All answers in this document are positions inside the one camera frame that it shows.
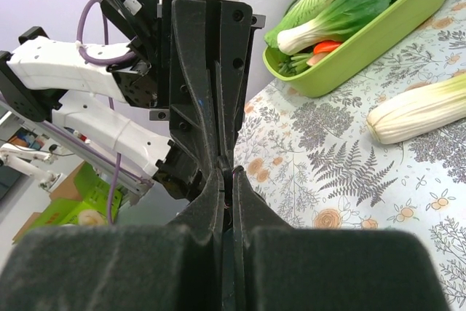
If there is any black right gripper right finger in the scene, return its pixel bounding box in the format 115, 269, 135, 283
232, 170, 449, 310

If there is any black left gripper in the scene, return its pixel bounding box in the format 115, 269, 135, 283
100, 0, 253, 176

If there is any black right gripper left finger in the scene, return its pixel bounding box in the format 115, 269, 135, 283
1, 171, 224, 310

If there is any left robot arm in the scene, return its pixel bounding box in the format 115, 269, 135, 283
1, 0, 261, 199

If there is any floral table mat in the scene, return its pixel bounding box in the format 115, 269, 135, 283
235, 0, 465, 310

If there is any red pepper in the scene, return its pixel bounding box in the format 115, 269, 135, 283
313, 41, 342, 55

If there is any green plastic basket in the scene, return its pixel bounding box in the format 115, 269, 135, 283
263, 0, 445, 98

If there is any green bok choy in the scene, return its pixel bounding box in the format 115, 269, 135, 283
277, 0, 395, 55

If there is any celery stalk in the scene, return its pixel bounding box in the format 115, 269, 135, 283
366, 74, 465, 145

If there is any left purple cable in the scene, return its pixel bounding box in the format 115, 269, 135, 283
76, 0, 139, 224

